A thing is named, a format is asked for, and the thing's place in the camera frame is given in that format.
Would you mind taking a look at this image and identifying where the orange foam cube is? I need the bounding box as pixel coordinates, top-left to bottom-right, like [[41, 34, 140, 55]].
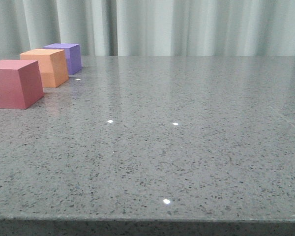
[[20, 49, 69, 88]]

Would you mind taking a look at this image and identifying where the purple foam cube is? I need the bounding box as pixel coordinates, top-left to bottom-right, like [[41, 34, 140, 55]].
[[42, 43, 82, 75]]

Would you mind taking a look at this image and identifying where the pale green curtain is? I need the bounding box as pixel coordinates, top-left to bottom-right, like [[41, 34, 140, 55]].
[[0, 0, 295, 56]]

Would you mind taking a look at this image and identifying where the red foam cube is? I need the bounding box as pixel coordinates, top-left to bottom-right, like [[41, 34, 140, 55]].
[[0, 59, 44, 109]]

